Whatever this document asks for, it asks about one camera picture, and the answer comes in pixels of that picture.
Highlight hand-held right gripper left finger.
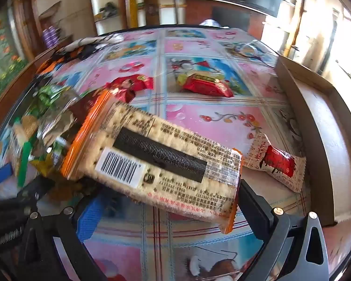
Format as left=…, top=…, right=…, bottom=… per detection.
left=16, top=193, right=107, bottom=281

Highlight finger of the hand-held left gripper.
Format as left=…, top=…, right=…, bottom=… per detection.
left=17, top=177, right=58, bottom=204
left=0, top=163, right=14, bottom=186

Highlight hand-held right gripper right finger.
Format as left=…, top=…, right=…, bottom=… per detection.
left=239, top=179, right=330, bottom=281

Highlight large green cracker packet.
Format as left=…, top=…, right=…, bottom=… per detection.
left=10, top=114, right=40, bottom=188

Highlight white red snack packet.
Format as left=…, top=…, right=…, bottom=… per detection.
left=245, top=133, right=307, bottom=193

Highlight silver snack packet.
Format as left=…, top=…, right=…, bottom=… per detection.
left=37, top=94, right=87, bottom=179

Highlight orange cracker packet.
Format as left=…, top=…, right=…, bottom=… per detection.
left=61, top=90, right=244, bottom=235

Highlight green snack packet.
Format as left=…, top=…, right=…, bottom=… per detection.
left=37, top=84, right=65, bottom=107

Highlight cardboard box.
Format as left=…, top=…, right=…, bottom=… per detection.
left=274, top=55, right=351, bottom=227

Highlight red patterned snack packet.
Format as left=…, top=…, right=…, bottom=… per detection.
left=105, top=79, right=135, bottom=102

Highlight printed tablecloth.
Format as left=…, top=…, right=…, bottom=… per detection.
left=0, top=27, right=340, bottom=281

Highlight red gold label snack packet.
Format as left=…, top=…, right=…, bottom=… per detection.
left=182, top=73, right=234, bottom=98

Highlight small red candy packet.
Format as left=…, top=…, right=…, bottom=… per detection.
left=120, top=74, right=154, bottom=93

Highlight black orange patterned cloth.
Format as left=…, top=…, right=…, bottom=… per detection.
left=37, top=33, right=121, bottom=74

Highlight purple striped container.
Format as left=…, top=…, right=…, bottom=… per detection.
left=42, top=26, right=59, bottom=48

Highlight eyeglasses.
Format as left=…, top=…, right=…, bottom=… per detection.
left=230, top=39, right=270, bottom=63

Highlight white plastic bag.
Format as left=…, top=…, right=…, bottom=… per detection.
left=199, top=19, right=226, bottom=29

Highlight yellow wooden pillar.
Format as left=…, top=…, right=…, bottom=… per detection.
left=126, top=0, right=139, bottom=27

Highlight curved back wooden chair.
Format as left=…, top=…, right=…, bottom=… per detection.
left=119, top=0, right=185, bottom=27

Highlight floral wall poster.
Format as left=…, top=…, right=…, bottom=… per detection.
left=0, top=6, right=27, bottom=101

